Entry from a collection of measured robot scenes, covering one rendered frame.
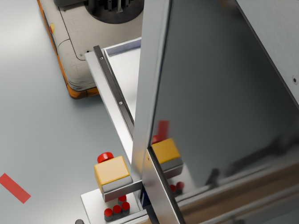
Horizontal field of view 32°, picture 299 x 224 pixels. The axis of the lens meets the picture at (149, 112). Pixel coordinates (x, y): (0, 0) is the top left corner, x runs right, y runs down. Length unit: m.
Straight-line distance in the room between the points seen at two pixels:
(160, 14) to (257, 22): 0.26
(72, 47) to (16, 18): 0.55
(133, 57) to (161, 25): 0.84
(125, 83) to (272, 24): 1.08
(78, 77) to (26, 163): 0.45
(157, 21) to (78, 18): 1.67
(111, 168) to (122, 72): 0.38
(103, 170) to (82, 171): 1.11
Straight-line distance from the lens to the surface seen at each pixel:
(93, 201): 1.36
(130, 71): 1.52
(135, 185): 1.23
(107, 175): 1.22
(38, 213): 2.29
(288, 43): 0.43
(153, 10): 0.72
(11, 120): 2.47
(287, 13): 0.42
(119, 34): 2.33
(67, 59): 2.28
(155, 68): 0.80
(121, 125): 1.44
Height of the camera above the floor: 2.18
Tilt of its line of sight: 63 degrees down
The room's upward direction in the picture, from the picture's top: 8 degrees clockwise
